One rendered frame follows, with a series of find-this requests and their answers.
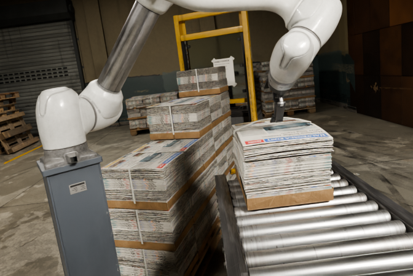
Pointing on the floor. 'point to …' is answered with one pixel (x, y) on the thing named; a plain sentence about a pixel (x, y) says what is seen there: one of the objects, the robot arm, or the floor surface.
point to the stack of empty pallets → (8, 107)
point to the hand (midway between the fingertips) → (271, 102)
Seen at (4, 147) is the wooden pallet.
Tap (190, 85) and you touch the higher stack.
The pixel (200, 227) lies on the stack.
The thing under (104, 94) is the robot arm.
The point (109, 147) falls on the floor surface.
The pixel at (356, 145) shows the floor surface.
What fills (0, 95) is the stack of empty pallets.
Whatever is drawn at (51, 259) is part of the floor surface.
